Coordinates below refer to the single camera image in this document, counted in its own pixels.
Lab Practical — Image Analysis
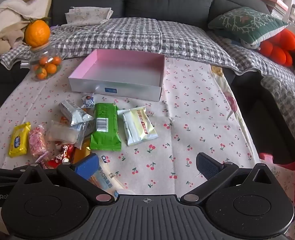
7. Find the cluster of small tangerines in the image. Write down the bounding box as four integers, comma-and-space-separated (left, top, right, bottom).
32, 56, 62, 80

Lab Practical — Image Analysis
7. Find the pink speckled snack packet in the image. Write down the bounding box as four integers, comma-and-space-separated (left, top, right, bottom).
28, 126, 49, 158

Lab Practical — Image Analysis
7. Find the small blue white candy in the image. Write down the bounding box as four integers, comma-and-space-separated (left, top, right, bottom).
81, 93, 96, 109

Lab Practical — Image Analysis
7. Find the beige fleece blanket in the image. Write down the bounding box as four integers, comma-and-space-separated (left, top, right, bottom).
0, 0, 53, 63

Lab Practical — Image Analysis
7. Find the orange plush toy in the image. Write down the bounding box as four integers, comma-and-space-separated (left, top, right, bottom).
259, 29, 295, 67

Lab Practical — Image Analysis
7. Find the silver foil snack packet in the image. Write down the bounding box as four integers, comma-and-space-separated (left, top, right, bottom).
59, 99, 94, 126

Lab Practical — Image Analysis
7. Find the cherry print tablecloth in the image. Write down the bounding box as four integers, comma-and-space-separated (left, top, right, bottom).
0, 55, 260, 230

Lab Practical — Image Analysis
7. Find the glass jar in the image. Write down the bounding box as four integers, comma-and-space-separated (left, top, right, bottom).
21, 42, 63, 82

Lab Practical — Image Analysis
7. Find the blue white plush toy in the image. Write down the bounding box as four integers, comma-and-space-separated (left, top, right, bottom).
223, 37, 262, 50

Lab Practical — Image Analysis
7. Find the yellow snack packet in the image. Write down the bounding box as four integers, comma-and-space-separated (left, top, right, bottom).
8, 122, 31, 158

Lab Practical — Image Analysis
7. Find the green patterned cushion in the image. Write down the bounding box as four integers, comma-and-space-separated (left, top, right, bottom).
208, 7, 288, 45

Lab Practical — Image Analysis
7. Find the long white snack packet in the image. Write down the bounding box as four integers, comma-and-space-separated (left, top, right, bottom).
95, 155, 135, 197

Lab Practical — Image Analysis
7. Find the grey checkered blanket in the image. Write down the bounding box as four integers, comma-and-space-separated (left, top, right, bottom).
0, 17, 295, 155

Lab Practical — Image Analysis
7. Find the cream snack packet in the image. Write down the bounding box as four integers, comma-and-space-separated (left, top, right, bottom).
117, 106, 159, 147

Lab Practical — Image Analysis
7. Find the large orange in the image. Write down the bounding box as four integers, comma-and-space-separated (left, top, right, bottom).
24, 17, 51, 47

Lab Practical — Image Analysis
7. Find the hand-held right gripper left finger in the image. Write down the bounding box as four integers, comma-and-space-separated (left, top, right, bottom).
17, 153, 115, 204

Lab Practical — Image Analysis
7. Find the orange gold snack packet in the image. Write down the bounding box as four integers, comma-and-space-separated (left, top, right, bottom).
72, 139, 91, 164

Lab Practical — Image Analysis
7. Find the red plastic stool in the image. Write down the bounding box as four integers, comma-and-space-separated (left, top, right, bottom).
259, 152, 295, 173

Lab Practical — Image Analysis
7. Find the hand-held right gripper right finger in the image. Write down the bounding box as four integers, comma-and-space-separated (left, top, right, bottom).
180, 152, 276, 204

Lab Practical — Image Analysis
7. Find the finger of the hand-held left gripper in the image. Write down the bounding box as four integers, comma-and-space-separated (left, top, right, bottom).
0, 166, 28, 182

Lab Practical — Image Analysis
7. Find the pink cardboard box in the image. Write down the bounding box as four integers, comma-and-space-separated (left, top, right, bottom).
68, 49, 166, 102

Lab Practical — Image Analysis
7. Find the folded floral cloth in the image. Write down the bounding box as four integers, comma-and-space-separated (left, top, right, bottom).
64, 6, 114, 27

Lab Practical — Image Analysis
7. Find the green snack packet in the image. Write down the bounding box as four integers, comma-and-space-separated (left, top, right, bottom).
90, 102, 121, 151

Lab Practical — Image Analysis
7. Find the stack of books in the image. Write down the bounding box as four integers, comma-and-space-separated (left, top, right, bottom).
259, 0, 289, 22

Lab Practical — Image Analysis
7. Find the clear white snack packet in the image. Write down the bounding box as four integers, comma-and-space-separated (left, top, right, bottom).
45, 120, 88, 148

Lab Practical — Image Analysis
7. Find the wooden jar lid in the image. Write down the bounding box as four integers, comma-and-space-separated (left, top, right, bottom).
30, 41, 50, 52

